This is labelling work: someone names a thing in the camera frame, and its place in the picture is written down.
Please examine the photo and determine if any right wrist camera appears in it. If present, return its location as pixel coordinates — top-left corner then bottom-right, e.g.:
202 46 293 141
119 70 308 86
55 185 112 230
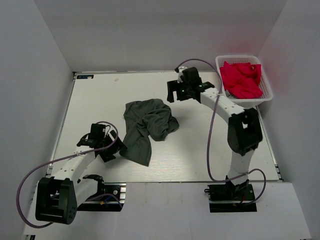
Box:
182 67 202 86

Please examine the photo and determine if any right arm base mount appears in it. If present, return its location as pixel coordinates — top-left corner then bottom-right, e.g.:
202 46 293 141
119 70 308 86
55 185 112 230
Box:
204 184 257 213

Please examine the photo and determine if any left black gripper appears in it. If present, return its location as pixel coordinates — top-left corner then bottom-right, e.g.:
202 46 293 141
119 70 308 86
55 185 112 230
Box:
100 130 127 162

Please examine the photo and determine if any dark grey t shirt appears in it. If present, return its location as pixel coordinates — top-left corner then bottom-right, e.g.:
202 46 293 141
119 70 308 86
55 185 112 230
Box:
119 98 180 167

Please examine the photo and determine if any red t shirt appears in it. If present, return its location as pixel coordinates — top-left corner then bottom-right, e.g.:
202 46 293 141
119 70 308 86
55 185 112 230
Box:
219 61 263 99

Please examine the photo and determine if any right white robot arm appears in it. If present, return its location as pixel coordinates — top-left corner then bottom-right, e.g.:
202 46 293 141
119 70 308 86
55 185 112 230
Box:
167 80 263 200

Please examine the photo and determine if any white plastic basket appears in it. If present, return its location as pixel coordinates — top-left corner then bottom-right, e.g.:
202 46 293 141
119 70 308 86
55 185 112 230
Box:
215 55 273 108

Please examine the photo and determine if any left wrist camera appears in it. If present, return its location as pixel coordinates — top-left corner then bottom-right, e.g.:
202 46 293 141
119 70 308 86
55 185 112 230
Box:
88 123 106 141

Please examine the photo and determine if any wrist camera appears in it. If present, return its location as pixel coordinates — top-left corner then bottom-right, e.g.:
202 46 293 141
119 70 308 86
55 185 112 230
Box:
88 123 106 141
182 67 202 86

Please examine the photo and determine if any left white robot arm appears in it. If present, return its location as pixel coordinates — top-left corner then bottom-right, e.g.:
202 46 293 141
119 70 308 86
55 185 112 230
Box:
35 130 126 225

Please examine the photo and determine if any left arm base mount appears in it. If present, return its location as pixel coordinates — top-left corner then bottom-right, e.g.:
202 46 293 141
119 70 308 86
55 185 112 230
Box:
77 183 127 213

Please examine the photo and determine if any blue table label sticker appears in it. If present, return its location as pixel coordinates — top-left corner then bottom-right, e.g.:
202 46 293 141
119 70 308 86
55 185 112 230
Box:
76 74 94 80

